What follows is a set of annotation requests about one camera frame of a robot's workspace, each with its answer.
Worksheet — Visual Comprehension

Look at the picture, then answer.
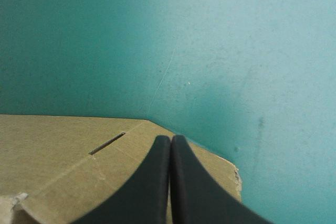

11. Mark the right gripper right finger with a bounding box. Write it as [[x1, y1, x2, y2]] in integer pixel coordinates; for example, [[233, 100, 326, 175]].
[[170, 134, 275, 224]]

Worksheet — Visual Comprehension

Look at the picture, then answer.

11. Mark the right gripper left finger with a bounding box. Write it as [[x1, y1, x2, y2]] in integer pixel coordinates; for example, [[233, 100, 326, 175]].
[[70, 135, 172, 224]]

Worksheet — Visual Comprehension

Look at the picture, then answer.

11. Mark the brown cardboard box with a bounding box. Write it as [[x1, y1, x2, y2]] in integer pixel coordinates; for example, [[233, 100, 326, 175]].
[[0, 114, 243, 224]]

